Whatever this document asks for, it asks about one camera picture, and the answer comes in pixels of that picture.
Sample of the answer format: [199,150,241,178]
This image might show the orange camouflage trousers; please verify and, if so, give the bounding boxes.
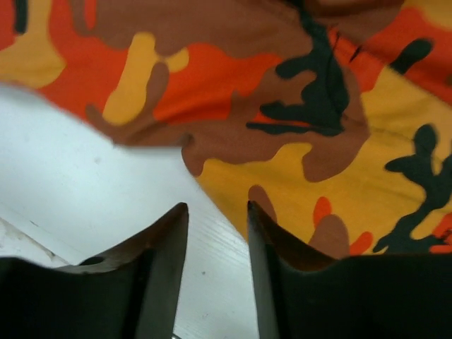
[1,1,451,258]

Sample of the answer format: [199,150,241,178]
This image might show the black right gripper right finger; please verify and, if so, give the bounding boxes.
[247,202,451,338]

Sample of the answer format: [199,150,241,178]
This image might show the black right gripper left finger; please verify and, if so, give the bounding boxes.
[1,203,189,338]

